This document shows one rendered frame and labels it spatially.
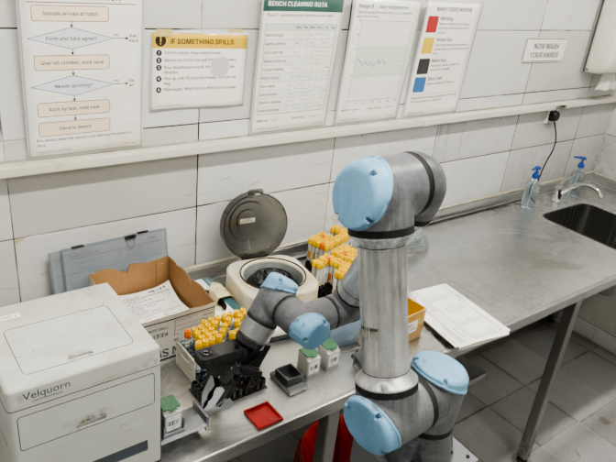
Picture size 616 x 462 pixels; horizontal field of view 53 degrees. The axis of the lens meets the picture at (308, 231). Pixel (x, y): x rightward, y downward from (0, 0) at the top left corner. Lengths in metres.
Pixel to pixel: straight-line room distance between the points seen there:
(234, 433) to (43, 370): 0.49
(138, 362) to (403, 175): 0.60
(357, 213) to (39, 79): 0.90
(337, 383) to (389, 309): 0.60
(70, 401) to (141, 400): 0.14
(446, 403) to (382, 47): 1.28
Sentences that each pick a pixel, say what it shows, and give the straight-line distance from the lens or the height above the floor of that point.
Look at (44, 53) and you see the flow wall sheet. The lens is 1.62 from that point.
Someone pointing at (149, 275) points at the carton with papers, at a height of 0.98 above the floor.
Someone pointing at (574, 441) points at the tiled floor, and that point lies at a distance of 3.16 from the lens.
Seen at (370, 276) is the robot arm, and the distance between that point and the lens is 1.08.
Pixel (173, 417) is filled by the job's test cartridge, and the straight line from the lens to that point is 1.40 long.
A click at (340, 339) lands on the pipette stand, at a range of 1.75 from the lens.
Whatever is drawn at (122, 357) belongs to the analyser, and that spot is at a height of 1.17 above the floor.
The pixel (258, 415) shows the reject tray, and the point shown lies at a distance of 1.54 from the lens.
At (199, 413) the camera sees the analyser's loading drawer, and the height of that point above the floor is 0.92.
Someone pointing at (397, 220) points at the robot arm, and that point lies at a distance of 1.04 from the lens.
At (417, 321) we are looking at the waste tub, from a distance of 1.83.
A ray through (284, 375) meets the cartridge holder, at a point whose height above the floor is 0.89.
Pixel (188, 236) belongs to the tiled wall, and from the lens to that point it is 1.95.
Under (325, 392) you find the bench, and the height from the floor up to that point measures 0.87.
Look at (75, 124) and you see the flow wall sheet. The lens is 1.69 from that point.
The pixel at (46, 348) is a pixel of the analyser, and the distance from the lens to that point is 1.26.
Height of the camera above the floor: 1.91
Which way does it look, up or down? 25 degrees down
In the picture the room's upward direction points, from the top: 6 degrees clockwise
